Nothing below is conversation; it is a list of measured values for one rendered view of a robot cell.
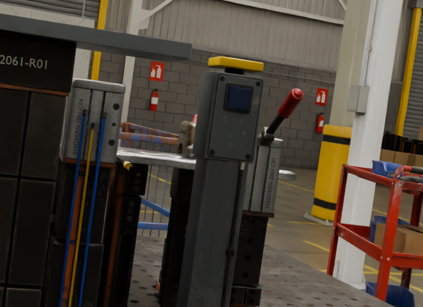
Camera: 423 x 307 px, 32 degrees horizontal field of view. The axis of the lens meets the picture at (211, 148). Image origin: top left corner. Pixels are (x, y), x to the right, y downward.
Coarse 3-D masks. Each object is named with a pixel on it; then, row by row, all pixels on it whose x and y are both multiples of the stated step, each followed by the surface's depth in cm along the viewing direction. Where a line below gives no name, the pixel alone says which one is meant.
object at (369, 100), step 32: (384, 0) 494; (384, 32) 496; (384, 64) 499; (352, 96) 502; (384, 96) 501; (352, 128) 511; (352, 160) 507; (352, 192) 503; (352, 224) 502; (352, 256) 505
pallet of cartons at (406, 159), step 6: (384, 150) 1544; (390, 150) 1549; (384, 156) 1542; (390, 156) 1524; (396, 156) 1508; (402, 156) 1492; (408, 156) 1477; (414, 156) 1484; (396, 162) 1506; (402, 162) 1490; (408, 162) 1479; (414, 162) 1486
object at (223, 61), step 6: (210, 60) 97; (216, 60) 95; (222, 60) 93; (228, 60) 93; (234, 60) 93; (240, 60) 94; (246, 60) 94; (210, 66) 98; (216, 66) 96; (222, 66) 94; (228, 66) 93; (234, 66) 94; (240, 66) 94; (246, 66) 94; (252, 66) 94; (258, 66) 94; (228, 72) 96; (234, 72) 95; (240, 72) 96
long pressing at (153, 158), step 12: (60, 144) 122; (120, 156) 118; (132, 156) 119; (144, 156) 119; (156, 156) 120; (168, 156) 131; (180, 156) 132; (180, 168) 121; (192, 168) 121; (288, 180) 126
